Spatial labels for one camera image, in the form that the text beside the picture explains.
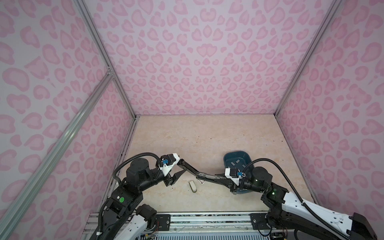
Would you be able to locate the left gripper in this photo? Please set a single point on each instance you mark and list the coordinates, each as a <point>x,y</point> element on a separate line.
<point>168,178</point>

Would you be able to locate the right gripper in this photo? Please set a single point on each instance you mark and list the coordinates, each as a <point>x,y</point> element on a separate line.
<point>233,187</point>

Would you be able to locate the black stapler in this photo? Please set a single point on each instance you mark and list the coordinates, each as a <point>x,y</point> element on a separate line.
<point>217,179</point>

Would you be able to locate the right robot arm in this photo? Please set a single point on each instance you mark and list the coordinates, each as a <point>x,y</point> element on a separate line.
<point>288,211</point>

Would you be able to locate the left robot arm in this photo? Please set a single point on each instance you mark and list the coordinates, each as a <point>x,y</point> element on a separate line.
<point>121,216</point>

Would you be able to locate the beige small stapler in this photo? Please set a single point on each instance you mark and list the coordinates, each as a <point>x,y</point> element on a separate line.
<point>193,186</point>

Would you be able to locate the teal plastic tray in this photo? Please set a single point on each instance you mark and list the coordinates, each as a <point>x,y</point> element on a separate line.
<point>240,162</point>

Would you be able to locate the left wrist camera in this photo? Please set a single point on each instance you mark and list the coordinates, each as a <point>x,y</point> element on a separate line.
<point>168,162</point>

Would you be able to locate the aluminium front rail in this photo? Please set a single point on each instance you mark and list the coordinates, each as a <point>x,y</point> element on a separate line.
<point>220,226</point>

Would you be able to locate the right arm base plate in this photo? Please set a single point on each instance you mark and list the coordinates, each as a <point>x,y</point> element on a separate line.
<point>259,221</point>

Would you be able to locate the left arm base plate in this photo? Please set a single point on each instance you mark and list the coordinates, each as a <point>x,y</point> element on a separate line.
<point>162,223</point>

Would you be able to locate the aluminium diagonal frame bar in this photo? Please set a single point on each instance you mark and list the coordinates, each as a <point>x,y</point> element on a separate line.
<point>21,204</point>

